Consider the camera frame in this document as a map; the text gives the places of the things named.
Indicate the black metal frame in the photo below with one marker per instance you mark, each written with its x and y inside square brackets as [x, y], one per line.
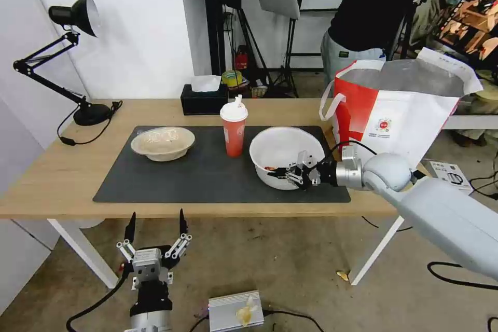
[218, 17]

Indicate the black tissue box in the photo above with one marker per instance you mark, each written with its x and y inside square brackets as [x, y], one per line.
[202, 104]

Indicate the white plastic bowl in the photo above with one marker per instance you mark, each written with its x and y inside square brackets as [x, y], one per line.
[280, 145]

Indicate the small woven basket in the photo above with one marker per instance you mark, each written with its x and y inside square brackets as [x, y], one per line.
[259, 91]

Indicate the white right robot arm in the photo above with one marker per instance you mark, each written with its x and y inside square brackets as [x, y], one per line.
[447, 211]

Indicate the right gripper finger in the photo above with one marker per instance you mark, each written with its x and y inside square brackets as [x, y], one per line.
[281, 172]
[301, 181]

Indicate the black desk lamp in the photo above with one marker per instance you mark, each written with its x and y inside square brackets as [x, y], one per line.
[91, 113]

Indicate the white printed booklet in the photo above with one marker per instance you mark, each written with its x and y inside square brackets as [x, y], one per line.
[451, 174]

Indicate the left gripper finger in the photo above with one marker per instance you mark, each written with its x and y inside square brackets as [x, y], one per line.
[131, 231]
[183, 227]

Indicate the crumpled white paper scrap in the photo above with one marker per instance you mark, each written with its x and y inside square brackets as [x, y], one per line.
[237, 102]

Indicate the red cup white lid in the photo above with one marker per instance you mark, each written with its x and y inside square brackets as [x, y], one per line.
[233, 137]

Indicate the red fire extinguisher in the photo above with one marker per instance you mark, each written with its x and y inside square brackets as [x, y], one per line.
[242, 60]

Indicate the white tissue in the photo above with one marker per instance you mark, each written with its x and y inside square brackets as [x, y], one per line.
[204, 83]

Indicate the person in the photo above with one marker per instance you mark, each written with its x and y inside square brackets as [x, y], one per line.
[373, 5]

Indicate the brown paper bowl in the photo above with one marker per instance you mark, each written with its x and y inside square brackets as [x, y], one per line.
[163, 150]

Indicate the wooden shelf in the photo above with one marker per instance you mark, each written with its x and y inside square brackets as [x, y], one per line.
[474, 17]

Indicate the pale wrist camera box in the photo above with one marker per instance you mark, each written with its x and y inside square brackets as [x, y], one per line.
[306, 159]
[147, 264]

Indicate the black tripod stand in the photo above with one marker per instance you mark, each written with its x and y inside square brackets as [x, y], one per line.
[290, 59]
[249, 48]

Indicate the silver metal box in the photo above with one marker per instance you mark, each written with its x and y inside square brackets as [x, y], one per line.
[225, 313]

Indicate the yellow floor scrap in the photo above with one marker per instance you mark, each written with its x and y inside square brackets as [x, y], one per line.
[343, 276]

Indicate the crumpled yellowish paper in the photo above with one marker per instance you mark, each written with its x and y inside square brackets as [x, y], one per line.
[247, 313]

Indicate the red white takeout bag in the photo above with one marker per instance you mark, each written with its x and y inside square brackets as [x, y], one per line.
[404, 114]

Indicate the black desk mat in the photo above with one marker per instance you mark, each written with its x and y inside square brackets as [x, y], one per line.
[194, 180]

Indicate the wooden table white legs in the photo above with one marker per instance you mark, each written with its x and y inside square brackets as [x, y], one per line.
[58, 176]

